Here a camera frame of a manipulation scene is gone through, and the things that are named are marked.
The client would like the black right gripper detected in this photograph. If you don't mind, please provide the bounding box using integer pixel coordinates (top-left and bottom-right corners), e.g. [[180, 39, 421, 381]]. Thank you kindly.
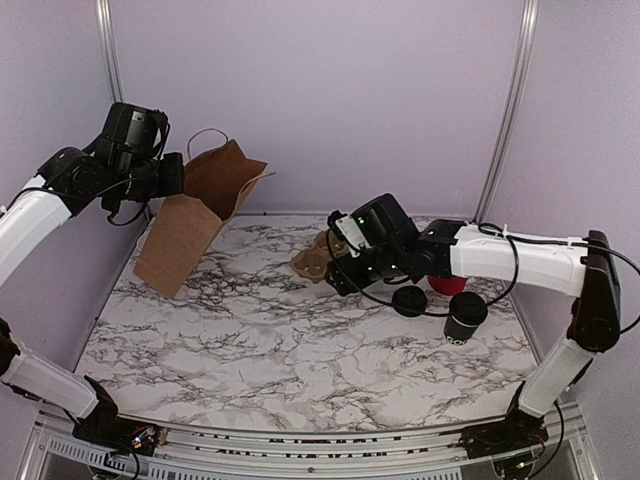
[[325, 243, 407, 296]]

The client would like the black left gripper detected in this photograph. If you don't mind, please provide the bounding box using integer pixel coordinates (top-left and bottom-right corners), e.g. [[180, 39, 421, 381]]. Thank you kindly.
[[109, 150, 185, 200]]

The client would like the brown cardboard cup carrier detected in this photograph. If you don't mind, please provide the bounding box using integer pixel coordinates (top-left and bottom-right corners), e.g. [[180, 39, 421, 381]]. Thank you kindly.
[[291, 230, 349, 284]]

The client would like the brown paper bag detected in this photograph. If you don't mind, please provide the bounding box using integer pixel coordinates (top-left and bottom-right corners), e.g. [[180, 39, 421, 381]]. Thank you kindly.
[[134, 140, 268, 298]]

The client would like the single black paper cup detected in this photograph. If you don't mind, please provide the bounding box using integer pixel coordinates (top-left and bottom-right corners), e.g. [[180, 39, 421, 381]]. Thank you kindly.
[[443, 315, 479, 346]]

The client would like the black coffee cup lid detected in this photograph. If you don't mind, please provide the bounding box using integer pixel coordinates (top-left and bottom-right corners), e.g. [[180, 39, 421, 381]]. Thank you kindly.
[[449, 291, 488, 327], [391, 285, 429, 318]]

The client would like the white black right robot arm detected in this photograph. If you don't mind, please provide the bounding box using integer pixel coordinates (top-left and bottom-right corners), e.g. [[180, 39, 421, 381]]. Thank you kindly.
[[326, 194, 623, 459]]

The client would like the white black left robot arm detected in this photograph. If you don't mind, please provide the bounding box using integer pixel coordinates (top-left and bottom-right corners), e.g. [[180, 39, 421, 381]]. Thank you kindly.
[[1, 102, 184, 456]]

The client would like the red ribbed plastic cup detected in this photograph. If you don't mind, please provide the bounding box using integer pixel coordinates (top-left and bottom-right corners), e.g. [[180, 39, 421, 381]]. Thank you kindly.
[[428, 276, 467, 296]]

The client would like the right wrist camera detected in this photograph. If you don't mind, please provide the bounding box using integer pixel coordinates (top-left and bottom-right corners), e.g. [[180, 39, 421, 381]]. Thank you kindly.
[[327, 210, 369, 258]]

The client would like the left aluminium frame post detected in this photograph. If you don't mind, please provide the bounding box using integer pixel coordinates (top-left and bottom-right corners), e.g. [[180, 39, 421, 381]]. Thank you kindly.
[[95, 0, 124, 102]]

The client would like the aluminium frame post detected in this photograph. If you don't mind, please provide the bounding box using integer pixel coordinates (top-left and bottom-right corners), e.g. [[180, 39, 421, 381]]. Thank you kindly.
[[95, 0, 124, 102], [473, 0, 540, 222]]

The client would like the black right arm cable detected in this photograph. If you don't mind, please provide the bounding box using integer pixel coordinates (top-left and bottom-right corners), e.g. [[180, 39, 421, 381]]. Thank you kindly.
[[349, 222, 640, 335]]

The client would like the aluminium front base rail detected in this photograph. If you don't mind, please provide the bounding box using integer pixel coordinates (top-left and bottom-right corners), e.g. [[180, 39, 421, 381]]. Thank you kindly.
[[17, 403, 602, 479]]

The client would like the right aluminium frame post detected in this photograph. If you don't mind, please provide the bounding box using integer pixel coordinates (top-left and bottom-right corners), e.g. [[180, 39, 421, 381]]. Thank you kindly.
[[473, 0, 540, 222]]

